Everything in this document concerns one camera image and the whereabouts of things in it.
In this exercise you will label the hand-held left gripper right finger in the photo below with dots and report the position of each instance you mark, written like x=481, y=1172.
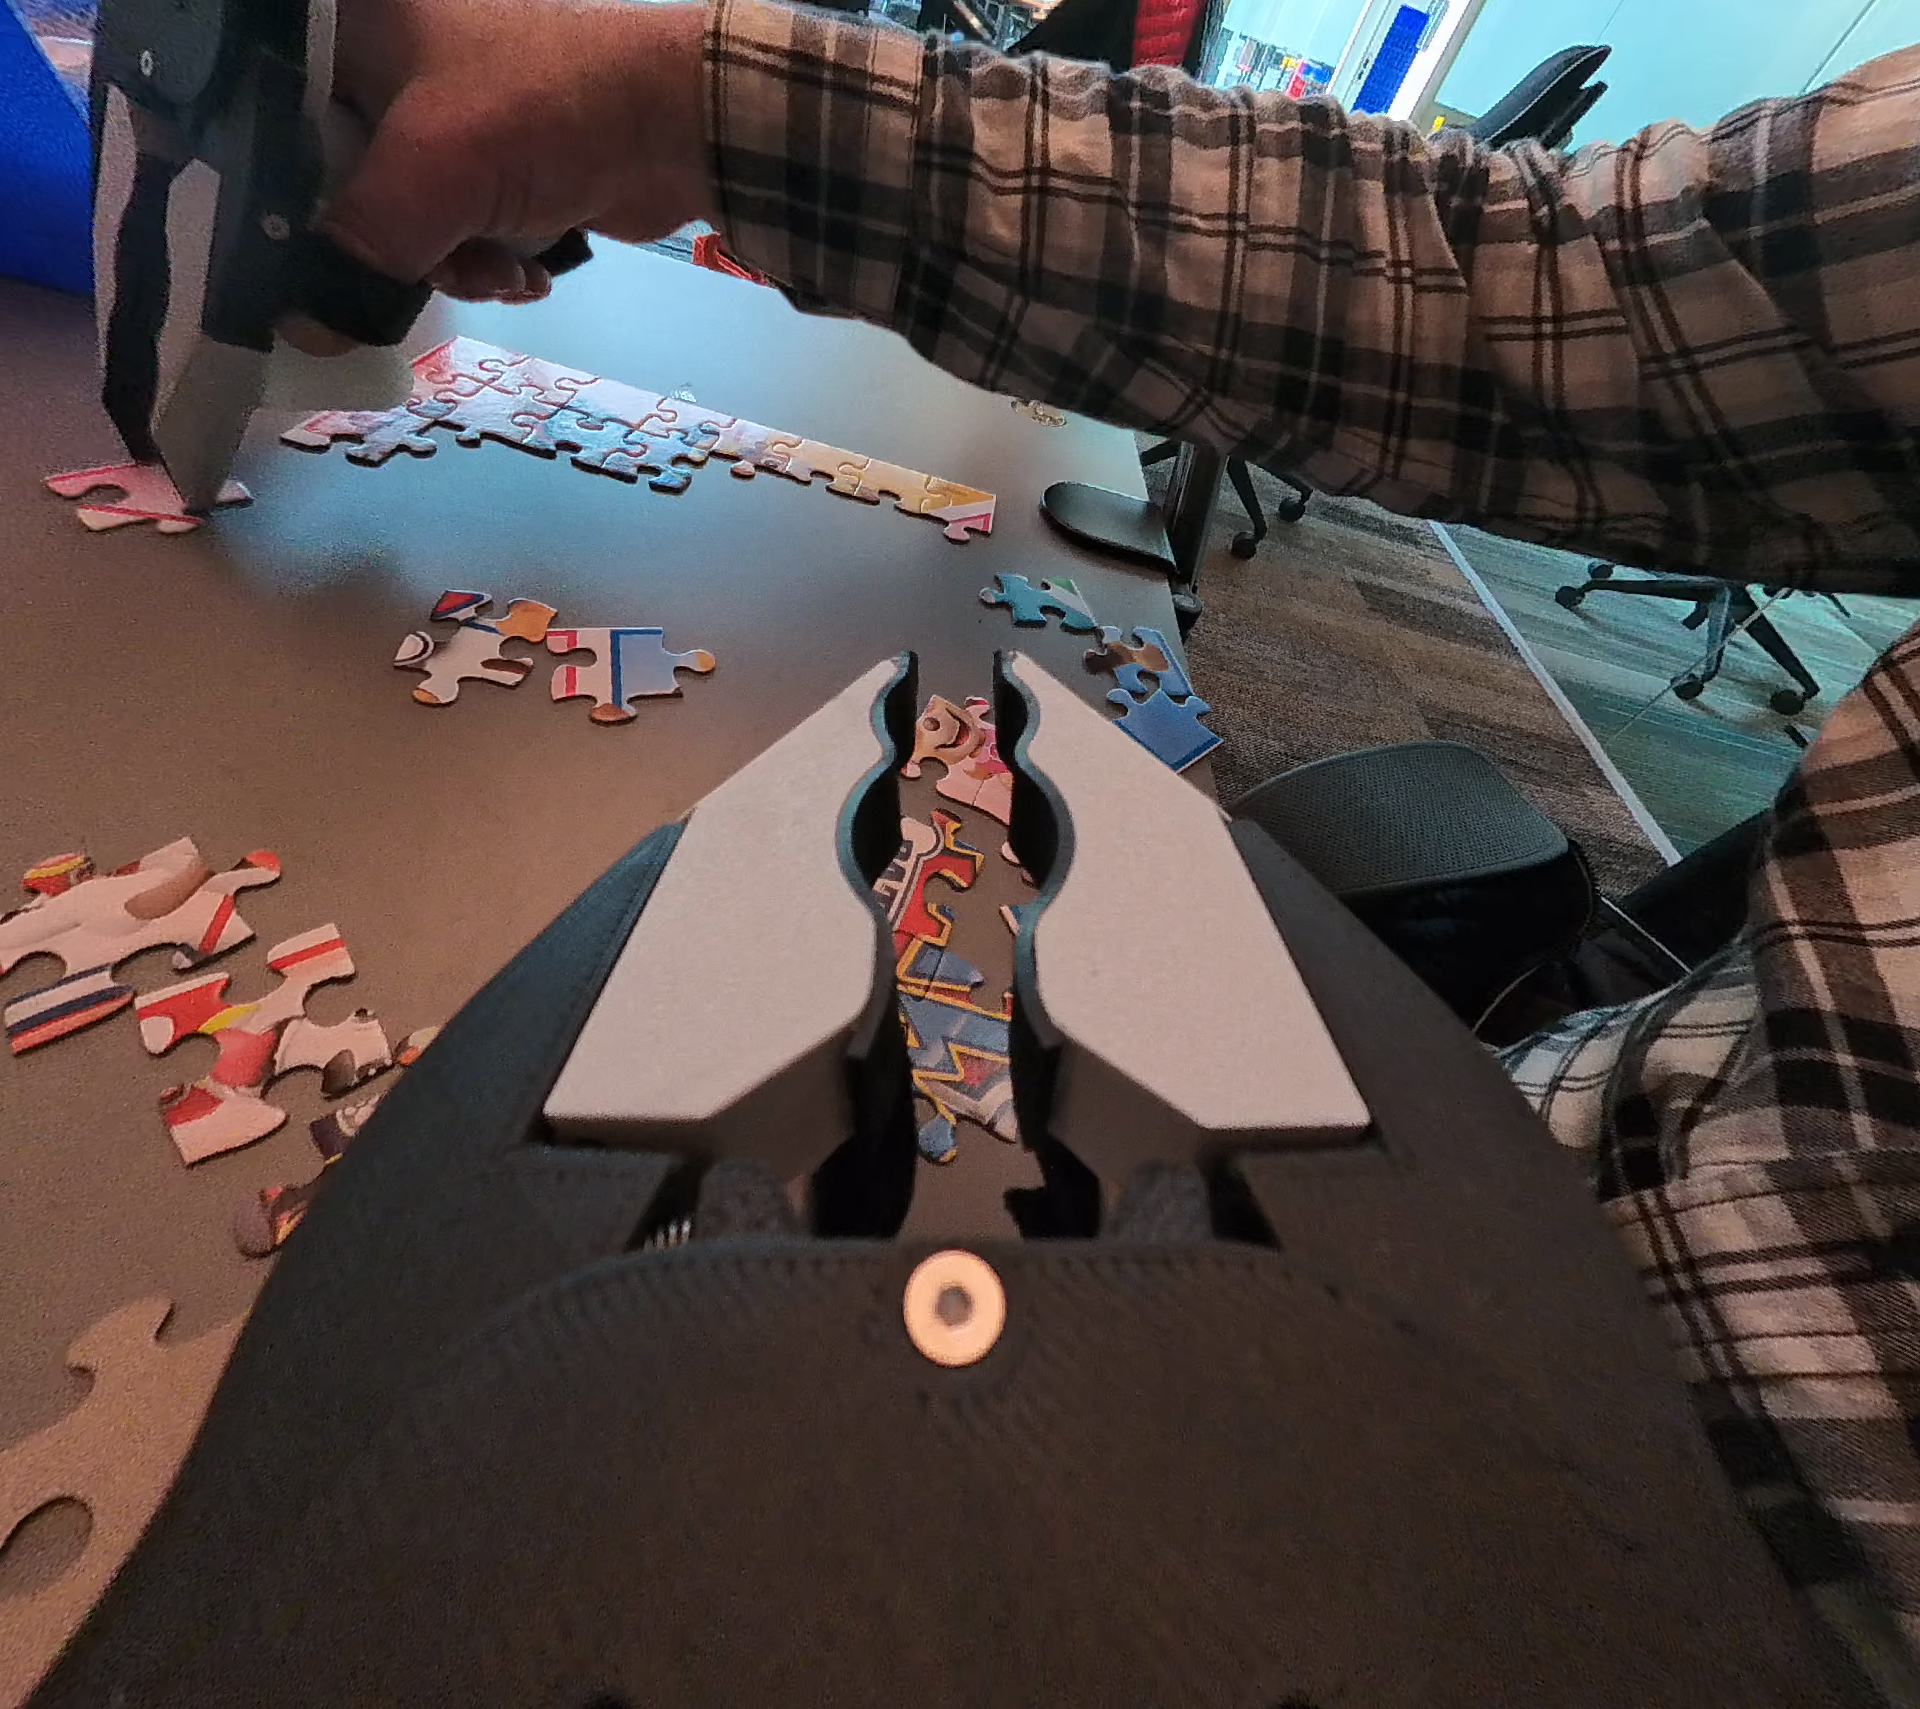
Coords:
x=1199, y=975

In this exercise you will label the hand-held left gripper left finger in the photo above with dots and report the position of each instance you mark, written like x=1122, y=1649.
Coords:
x=722, y=975

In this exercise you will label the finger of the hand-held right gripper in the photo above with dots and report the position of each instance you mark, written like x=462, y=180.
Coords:
x=218, y=405
x=119, y=239

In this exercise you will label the pink red striped puzzle piece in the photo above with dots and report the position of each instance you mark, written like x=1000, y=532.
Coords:
x=121, y=493

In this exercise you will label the plain blue puzzle piece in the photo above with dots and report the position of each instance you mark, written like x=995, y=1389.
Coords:
x=1170, y=732

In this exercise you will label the red border dog puzzle section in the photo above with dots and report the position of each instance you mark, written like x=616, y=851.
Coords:
x=525, y=410

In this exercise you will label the pink dog puzzle piece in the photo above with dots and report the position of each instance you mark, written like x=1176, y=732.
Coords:
x=960, y=750

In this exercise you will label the yellow border puzzle section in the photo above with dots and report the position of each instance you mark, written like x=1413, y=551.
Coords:
x=870, y=480

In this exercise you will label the person's right forearm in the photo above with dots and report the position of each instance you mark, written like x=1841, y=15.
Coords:
x=1276, y=268

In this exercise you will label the grey desk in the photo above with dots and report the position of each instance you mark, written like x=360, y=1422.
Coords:
x=810, y=599

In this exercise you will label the person's right hand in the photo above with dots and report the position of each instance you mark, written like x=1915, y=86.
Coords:
x=525, y=117

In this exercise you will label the blue plastic bin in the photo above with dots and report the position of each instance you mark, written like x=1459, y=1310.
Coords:
x=45, y=90

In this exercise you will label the red blue logo puzzle section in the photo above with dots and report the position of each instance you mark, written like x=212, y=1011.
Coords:
x=944, y=1034

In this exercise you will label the black chair armrest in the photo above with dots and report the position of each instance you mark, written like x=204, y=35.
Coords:
x=1412, y=839

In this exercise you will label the blue white red striped puzzle piece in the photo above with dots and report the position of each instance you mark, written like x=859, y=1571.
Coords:
x=629, y=675

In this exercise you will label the orange tail blue border puzzle piece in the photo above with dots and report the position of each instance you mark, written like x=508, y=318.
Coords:
x=1138, y=660

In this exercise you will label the white orange puzzle piece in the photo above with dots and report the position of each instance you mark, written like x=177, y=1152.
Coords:
x=466, y=660

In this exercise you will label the teal green corner puzzle piece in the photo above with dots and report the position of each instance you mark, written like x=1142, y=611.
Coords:
x=1036, y=599

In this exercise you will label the black table foot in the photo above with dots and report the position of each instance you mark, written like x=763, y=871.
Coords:
x=1111, y=516

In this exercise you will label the white dog red striped puzzle piece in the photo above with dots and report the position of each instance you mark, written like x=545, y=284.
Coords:
x=106, y=914

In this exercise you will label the plain brown cardboard puzzle piece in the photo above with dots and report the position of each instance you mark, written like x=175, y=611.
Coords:
x=106, y=1439

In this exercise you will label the black mesh office chair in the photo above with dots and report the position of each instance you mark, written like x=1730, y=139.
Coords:
x=1530, y=96

